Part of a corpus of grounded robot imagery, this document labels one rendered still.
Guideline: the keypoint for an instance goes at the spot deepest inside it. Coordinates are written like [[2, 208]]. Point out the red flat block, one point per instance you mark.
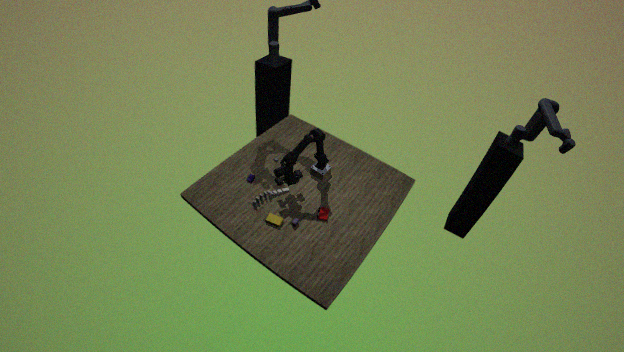
[[323, 215]]

